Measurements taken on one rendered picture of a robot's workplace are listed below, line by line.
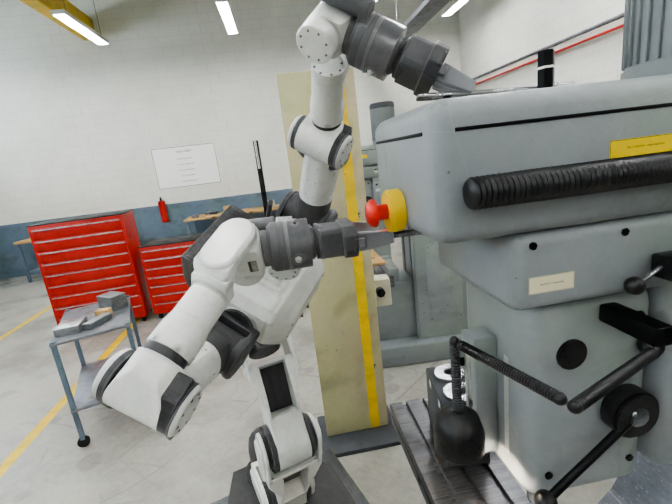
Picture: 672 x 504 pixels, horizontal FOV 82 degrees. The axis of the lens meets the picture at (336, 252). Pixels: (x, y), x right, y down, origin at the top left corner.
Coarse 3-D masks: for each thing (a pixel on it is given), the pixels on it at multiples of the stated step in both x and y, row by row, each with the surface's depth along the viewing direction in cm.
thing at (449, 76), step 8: (448, 64) 63; (440, 72) 62; (448, 72) 63; (456, 72) 63; (440, 80) 63; (448, 80) 63; (456, 80) 63; (464, 80) 63; (472, 80) 63; (456, 88) 63; (464, 88) 63; (472, 88) 63
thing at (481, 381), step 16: (464, 336) 62; (480, 336) 60; (480, 368) 60; (480, 384) 61; (496, 384) 62; (480, 400) 62; (496, 400) 62; (480, 416) 62; (496, 416) 63; (496, 432) 64; (496, 448) 64
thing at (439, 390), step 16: (432, 368) 125; (448, 368) 122; (464, 368) 123; (432, 384) 118; (448, 384) 114; (464, 384) 113; (432, 400) 121; (448, 400) 109; (464, 400) 106; (432, 416) 124; (448, 464) 109; (464, 464) 109
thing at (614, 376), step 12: (648, 348) 45; (636, 360) 43; (648, 360) 44; (612, 372) 42; (624, 372) 42; (636, 372) 43; (600, 384) 40; (612, 384) 40; (576, 396) 39; (588, 396) 39; (600, 396) 39; (576, 408) 38
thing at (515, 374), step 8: (456, 344) 52; (464, 344) 51; (464, 352) 51; (472, 352) 50; (480, 352) 49; (480, 360) 48; (488, 360) 47; (496, 360) 47; (496, 368) 46; (504, 368) 45; (512, 368) 44; (512, 376) 44; (520, 376) 43; (528, 376) 43; (528, 384) 42; (536, 384) 41; (544, 384) 41; (536, 392) 41; (544, 392) 40; (552, 392) 40; (560, 392) 39; (552, 400) 40; (560, 400) 39
